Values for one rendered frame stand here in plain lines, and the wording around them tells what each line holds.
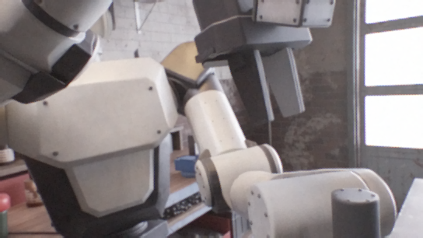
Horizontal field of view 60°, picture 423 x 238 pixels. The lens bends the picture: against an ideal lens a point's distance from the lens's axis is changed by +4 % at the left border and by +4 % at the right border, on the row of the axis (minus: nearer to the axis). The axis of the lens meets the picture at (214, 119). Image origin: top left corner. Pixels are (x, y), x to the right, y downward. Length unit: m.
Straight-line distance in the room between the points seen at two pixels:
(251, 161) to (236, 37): 0.32
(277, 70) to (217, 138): 0.30
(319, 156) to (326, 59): 0.97
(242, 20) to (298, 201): 0.16
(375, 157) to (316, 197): 3.40
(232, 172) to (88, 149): 0.23
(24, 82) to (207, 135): 0.30
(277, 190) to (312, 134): 3.42
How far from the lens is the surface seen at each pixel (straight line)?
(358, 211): 0.30
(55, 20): 0.41
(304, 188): 0.33
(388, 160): 3.71
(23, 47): 0.44
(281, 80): 0.34
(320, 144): 3.73
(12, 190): 1.98
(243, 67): 0.30
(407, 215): 1.37
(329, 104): 3.64
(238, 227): 2.44
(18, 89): 0.47
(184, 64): 0.72
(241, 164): 0.56
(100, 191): 0.62
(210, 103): 0.67
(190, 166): 1.98
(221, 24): 0.28
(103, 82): 0.61
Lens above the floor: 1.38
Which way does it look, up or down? 7 degrees down
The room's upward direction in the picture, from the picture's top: 4 degrees counter-clockwise
